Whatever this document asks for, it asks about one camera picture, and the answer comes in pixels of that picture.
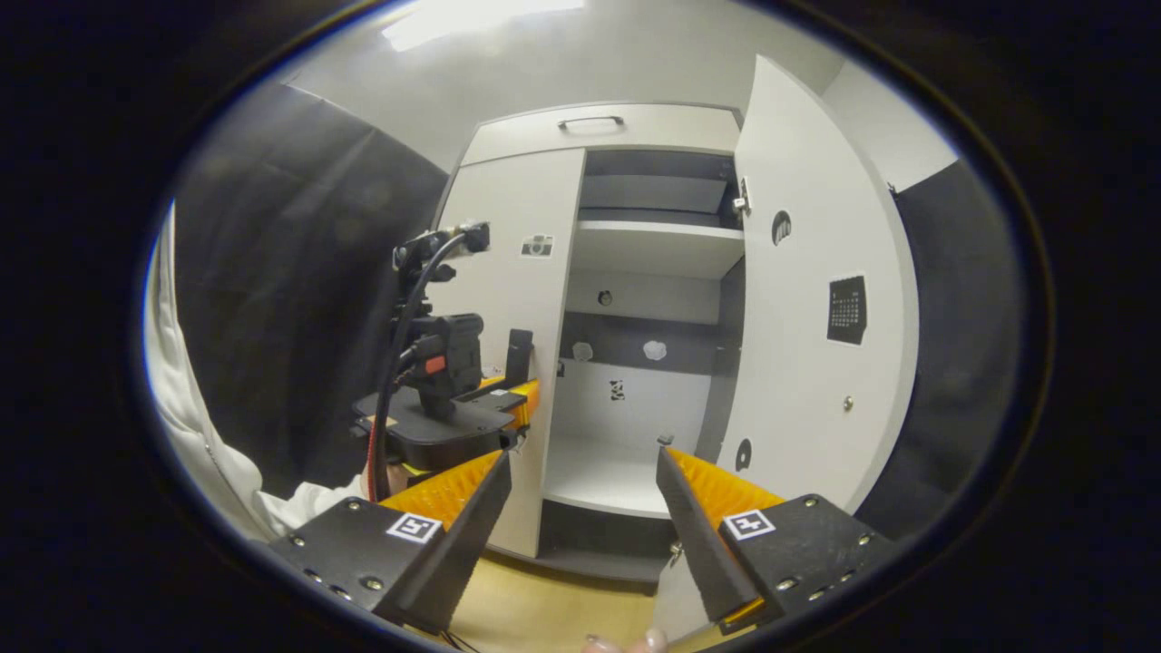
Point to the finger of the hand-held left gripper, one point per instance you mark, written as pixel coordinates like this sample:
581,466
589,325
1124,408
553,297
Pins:
492,381
494,399

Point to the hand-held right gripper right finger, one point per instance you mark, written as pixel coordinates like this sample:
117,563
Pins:
694,544

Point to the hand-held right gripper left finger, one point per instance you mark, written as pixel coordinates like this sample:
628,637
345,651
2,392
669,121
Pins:
476,535

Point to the double-door shoe cabinet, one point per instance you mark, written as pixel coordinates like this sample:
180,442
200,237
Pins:
671,399

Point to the camera sticker shoe cabinet door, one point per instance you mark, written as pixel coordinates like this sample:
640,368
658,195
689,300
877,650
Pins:
526,195

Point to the cherry sticker shoe cabinet door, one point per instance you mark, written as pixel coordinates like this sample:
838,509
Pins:
798,317

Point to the white cabinet shelf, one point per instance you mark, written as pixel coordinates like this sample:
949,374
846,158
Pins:
599,476
653,249

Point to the white cabinet drawer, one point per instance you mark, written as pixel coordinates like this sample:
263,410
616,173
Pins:
653,131

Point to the metal door hinge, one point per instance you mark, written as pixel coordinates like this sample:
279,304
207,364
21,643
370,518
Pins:
742,204

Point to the person's white jacket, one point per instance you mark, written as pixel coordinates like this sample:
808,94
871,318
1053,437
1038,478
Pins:
181,390

